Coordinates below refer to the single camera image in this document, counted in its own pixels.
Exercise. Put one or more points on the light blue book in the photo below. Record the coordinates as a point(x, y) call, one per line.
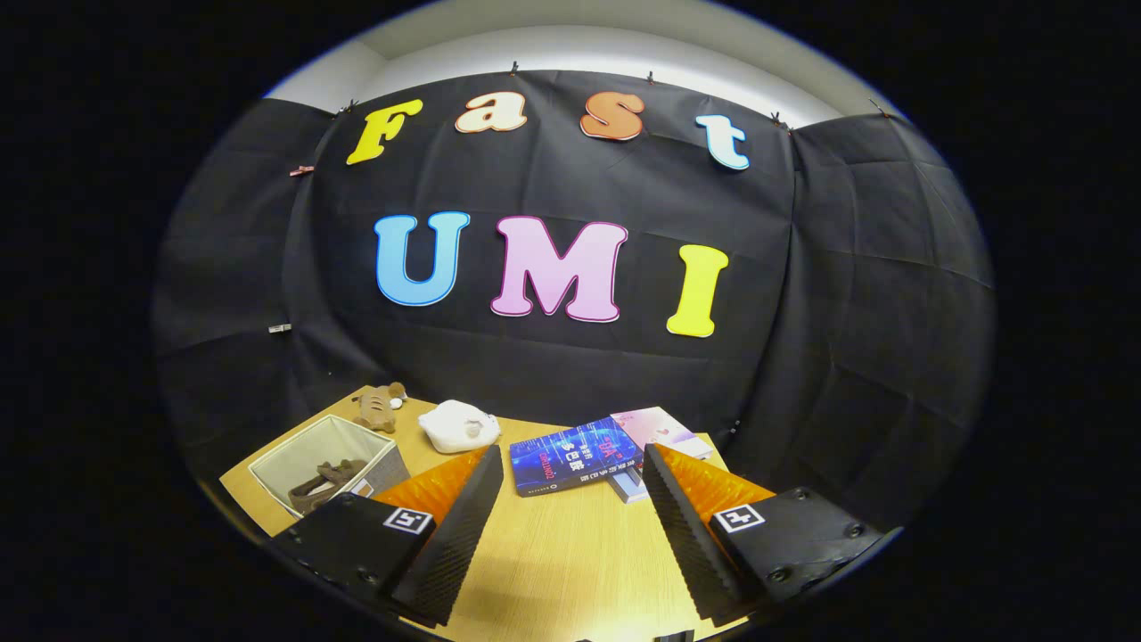
point(628, 489)

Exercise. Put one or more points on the pink cover book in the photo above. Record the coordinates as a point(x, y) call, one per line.
point(660, 428)

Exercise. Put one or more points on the grey fabric storage box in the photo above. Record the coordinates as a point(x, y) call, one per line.
point(294, 450)

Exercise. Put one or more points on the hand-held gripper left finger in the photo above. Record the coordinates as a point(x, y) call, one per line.
point(450, 544)

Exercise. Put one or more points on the white plush toy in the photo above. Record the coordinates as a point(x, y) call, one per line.
point(459, 426)

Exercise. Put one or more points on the dark blue book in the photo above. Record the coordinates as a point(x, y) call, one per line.
point(570, 456)

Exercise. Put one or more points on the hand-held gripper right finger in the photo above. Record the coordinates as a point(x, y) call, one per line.
point(686, 544)

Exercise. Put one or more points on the brown striped plush toy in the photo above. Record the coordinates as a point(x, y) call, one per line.
point(376, 410)

